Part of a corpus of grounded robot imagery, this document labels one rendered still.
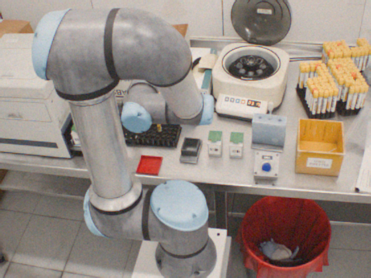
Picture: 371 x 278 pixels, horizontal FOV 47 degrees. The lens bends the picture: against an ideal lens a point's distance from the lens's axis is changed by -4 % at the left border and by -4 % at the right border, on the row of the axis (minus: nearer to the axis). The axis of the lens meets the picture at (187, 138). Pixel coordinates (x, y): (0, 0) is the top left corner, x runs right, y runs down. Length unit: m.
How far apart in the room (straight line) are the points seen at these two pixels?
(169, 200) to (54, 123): 0.54
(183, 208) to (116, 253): 1.34
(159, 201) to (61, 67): 0.37
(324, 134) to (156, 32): 0.82
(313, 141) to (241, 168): 0.25
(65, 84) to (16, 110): 0.65
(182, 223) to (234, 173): 0.44
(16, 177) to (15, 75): 1.08
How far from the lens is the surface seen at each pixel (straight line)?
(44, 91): 1.26
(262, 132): 1.34
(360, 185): 1.31
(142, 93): 1.08
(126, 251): 2.22
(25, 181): 2.30
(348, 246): 2.24
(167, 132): 1.41
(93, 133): 0.80
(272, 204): 1.82
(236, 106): 1.45
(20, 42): 1.49
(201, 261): 1.03
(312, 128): 1.36
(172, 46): 0.69
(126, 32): 0.67
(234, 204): 1.98
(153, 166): 1.34
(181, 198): 0.93
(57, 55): 0.70
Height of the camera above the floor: 1.88
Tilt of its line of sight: 46 degrees down
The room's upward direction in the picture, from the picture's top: 7 degrees counter-clockwise
